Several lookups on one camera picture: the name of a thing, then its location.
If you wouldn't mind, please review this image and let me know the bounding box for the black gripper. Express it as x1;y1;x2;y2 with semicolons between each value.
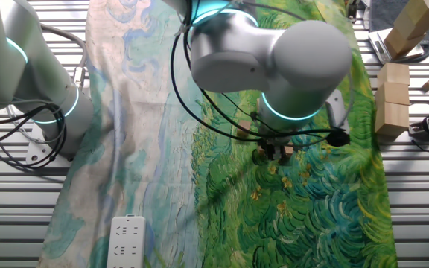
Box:
258;136;288;162

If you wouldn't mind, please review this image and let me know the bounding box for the painted landscape cloth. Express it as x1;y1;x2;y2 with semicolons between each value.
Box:
37;0;400;268

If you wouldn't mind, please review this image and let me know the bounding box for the large wooden cube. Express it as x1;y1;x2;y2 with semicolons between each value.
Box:
377;62;411;86
383;26;425;60
404;0;429;19
374;81;410;106
393;7;429;41
374;102;410;137

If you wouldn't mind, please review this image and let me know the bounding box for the silver digital scale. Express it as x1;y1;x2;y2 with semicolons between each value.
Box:
368;28;425;65

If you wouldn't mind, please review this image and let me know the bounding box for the white power strip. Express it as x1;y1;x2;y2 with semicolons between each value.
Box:
106;214;147;268

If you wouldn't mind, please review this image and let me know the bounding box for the long wooden block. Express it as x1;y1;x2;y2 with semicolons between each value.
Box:
369;0;429;63

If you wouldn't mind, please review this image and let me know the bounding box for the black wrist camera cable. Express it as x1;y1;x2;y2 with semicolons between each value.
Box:
169;0;352;148

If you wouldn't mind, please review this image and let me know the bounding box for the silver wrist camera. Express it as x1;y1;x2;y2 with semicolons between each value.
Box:
324;88;351;133

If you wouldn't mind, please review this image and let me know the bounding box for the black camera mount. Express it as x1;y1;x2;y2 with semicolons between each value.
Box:
346;0;363;22

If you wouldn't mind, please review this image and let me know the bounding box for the grey conduit hose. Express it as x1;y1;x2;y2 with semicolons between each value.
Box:
39;24;89;92

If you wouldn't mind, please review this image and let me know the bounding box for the black base cable bundle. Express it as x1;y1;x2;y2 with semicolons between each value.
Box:
0;105;68;171

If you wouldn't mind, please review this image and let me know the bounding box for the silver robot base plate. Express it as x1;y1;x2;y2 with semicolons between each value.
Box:
25;122;74;169

